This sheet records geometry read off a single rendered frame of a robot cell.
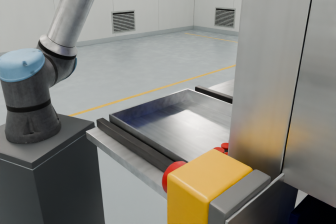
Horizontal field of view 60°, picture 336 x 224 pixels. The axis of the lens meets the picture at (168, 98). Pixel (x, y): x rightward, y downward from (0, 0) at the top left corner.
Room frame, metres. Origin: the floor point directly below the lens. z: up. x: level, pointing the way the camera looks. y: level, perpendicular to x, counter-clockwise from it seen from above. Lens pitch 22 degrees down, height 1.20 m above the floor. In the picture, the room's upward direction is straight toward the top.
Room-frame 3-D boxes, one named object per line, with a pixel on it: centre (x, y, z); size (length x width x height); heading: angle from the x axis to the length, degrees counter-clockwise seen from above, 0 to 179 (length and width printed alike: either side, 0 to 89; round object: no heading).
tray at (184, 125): (0.57, -0.07, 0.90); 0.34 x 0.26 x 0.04; 42
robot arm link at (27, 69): (0.77, 0.39, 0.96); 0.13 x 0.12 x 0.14; 170
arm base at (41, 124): (0.76, 0.40, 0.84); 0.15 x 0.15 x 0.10
